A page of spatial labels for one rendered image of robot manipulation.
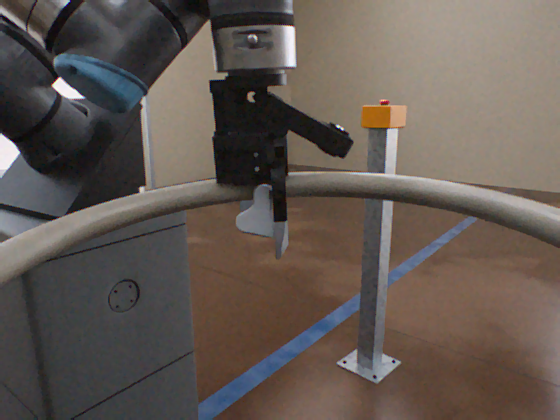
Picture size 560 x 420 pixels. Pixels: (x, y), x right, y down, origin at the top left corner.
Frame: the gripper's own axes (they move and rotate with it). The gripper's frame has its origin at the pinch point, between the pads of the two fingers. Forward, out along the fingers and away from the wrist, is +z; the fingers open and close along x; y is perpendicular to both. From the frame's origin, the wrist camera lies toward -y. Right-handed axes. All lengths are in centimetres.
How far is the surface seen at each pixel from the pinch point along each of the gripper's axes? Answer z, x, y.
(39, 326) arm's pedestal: 25, -23, 49
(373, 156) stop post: 11, -106, -36
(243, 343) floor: 99, -121, 20
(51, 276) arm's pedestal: 15, -26, 46
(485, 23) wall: -71, -550, -285
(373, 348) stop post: 89, -98, -36
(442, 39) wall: -56, -584, -243
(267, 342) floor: 99, -122, 9
